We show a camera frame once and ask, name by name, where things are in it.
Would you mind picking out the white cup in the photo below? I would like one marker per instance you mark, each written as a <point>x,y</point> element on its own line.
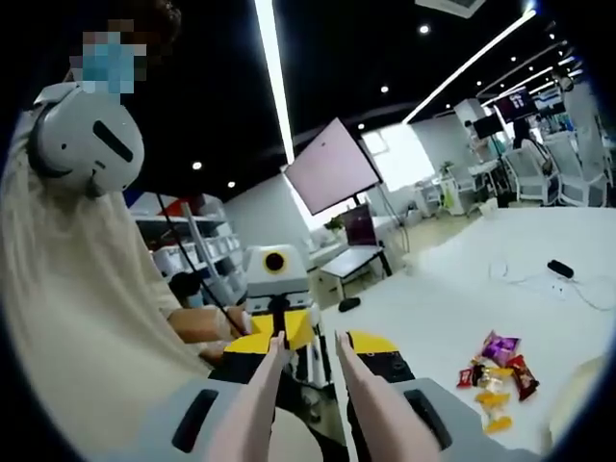
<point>488,208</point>

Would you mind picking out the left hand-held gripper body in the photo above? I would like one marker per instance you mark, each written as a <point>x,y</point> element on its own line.
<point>289,298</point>

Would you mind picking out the white worn device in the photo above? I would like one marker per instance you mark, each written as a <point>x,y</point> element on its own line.
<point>72,135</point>

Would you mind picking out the white shelf with bins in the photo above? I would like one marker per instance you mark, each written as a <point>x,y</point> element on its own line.
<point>212,245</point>

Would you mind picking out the pink food tongs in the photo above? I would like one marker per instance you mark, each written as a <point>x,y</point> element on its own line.
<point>250,423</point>

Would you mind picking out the person's left hand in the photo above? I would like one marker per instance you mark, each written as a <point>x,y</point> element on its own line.
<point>237,322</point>

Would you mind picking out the dark red wall screen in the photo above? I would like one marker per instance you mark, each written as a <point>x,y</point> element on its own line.
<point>516,103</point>

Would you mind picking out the small red snack food packet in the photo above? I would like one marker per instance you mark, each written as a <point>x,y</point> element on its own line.
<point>466,378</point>

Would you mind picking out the white power strip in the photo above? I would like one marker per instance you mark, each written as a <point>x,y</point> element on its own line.
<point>560,289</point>

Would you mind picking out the ceiling light strip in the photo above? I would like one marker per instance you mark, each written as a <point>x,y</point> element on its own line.
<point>471,64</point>
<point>276,86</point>

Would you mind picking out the beige hexagonal container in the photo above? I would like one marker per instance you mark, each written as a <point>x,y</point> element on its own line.
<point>577,404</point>

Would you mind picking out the black monitor on stand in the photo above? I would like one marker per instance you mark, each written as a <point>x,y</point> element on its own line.
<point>486,127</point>

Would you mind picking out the grey desk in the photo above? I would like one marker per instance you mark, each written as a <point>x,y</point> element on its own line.
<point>351,262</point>

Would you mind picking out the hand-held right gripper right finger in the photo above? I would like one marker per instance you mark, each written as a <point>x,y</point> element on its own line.
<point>447,414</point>

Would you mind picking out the white office chair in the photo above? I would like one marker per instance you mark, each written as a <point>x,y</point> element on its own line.
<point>529,183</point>
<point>577,183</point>

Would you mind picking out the black oblong device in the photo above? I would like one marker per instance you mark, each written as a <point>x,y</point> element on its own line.
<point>560,268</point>

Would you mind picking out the large display screen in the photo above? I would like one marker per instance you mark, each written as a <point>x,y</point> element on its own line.
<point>332,168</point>

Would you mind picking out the black oval object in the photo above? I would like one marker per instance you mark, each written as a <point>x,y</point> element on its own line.
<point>349,304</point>

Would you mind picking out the person's head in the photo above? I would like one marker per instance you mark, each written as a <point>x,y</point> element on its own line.
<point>163,19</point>

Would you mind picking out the black snack food packet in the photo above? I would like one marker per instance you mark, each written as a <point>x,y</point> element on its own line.
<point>479,373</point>

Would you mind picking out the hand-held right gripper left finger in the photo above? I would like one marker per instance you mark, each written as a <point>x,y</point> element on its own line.
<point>168,423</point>

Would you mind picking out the yellow clear snack food packet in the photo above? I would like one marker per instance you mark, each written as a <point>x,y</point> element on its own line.
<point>495,377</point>
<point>492,398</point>
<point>498,424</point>

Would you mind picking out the dark desk monitor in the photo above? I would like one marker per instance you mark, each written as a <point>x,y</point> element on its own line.
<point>360,226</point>

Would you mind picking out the long red snack food packet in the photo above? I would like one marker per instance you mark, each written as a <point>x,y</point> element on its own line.
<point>523,377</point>

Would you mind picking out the purple snack food packet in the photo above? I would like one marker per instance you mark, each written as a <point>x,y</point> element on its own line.
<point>500,347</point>

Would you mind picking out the ceiling air vent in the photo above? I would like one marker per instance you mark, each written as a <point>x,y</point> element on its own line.
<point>450,6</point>

